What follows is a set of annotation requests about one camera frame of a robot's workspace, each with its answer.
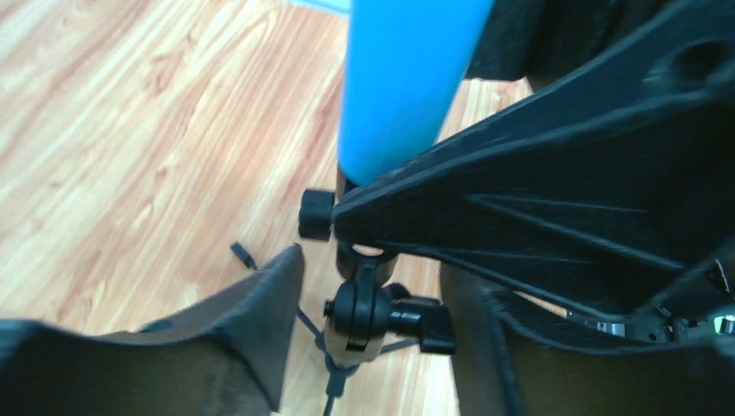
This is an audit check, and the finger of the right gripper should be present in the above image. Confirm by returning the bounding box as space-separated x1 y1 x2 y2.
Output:
332 1 734 308
465 0 668 90

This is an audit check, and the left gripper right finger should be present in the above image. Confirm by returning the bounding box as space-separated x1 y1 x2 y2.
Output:
440 264 734 415

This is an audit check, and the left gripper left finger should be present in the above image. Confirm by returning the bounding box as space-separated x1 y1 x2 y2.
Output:
1 244 305 415

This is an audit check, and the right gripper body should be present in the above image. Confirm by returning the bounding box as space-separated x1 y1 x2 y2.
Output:
565 241 734 345

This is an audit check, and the blue microphone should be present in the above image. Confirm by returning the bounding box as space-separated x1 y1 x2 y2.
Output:
337 0 494 185

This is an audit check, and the black clip tripod mic stand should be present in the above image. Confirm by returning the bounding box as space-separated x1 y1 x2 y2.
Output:
229 172 459 416

